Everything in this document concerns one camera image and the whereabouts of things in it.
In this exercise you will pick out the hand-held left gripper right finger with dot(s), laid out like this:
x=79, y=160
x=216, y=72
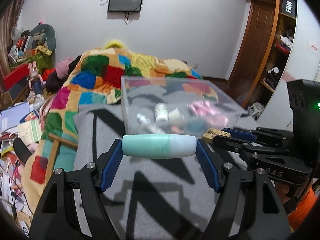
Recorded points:
x=205, y=163

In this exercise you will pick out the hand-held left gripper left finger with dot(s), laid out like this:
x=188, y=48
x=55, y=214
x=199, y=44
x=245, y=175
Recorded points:
x=113, y=163

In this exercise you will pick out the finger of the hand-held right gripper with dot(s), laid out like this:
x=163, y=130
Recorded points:
x=241, y=133
x=230, y=143

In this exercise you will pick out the tan wooden tag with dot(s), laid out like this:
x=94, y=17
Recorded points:
x=212, y=135

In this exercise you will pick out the teal and white bottle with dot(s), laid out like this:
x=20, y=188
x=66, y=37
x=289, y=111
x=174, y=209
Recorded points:
x=155, y=146

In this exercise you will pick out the clear plastic storage box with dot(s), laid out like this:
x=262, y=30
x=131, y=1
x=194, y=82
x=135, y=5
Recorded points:
x=175, y=97

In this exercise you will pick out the person's right forearm orange sleeve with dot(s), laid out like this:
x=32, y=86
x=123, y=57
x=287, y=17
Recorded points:
x=303, y=205

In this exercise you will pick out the person's right hand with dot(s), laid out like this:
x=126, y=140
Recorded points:
x=282, y=193

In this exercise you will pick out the white shoes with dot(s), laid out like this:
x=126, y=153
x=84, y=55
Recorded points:
x=255, y=109

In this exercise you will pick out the teal round item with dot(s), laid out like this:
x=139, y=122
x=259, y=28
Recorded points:
x=196, y=126

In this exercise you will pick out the pink packet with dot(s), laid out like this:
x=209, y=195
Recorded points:
x=207, y=111

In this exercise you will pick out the small orange item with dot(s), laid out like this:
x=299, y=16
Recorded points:
x=178, y=130

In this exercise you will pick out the grey blanket with black stripes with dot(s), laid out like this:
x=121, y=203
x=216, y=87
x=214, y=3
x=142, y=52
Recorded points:
x=160, y=180

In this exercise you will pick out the small white spray tube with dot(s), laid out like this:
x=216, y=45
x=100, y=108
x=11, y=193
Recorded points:
x=143, y=119

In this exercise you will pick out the wooden shelf unit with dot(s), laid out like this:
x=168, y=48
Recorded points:
x=282, y=55

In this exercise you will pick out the white pill bottle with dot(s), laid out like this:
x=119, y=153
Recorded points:
x=161, y=112

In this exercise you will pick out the wooden door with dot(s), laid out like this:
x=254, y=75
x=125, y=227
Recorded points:
x=253, y=40

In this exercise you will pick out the colourful patchwork blanket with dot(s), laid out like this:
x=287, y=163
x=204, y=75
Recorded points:
x=100, y=80

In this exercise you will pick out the pale green book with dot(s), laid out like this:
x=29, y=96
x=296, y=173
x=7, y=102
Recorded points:
x=28, y=131

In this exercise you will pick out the black rounded object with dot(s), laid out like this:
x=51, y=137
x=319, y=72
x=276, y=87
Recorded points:
x=21, y=151

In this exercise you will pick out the black printed box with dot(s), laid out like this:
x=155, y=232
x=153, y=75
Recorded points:
x=288, y=7

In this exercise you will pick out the pink knitted hat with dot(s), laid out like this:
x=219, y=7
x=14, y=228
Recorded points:
x=63, y=67

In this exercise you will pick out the blue paper sheet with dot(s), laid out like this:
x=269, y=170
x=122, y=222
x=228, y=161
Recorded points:
x=13, y=116

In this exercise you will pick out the pink rabbit toy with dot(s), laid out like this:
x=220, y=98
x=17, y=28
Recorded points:
x=35, y=78

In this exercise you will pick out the yellow cloth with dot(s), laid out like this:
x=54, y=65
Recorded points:
x=115, y=43

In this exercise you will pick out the green cardboard box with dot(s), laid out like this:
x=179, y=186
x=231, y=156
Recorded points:
x=32, y=61

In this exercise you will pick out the red box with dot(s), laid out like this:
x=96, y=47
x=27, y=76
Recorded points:
x=15, y=76

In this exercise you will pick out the green neck pillow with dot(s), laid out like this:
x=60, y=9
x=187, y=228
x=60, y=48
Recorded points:
x=48, y=36

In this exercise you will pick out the patterned curtain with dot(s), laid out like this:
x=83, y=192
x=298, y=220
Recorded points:
x=10, y=30

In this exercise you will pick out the red and white wall sticker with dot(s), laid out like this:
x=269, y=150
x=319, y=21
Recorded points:
x=313, y=45

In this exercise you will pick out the white wall socket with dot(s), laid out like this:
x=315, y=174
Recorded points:
x=195, y=66

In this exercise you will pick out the wall-mounted screen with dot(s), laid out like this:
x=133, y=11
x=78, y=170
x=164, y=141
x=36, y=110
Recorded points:
x=125, y=1

